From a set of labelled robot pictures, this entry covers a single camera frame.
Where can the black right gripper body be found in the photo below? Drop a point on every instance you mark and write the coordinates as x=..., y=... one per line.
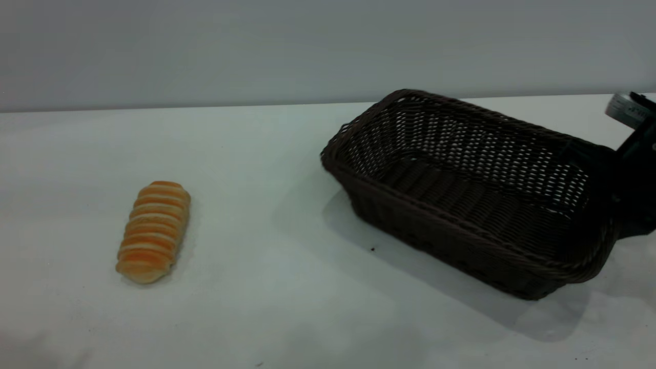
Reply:
x=638, y=184

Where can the dark brown wicker basket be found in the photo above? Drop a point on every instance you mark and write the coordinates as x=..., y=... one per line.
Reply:
x=435, y=225

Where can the striped orange bread roll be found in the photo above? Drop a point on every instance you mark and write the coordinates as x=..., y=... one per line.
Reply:
x=154, y=230

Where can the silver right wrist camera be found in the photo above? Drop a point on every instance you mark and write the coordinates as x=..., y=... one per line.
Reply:
x=625, y=108

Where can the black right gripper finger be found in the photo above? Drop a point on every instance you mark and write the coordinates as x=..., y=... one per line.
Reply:
x=589, y=156

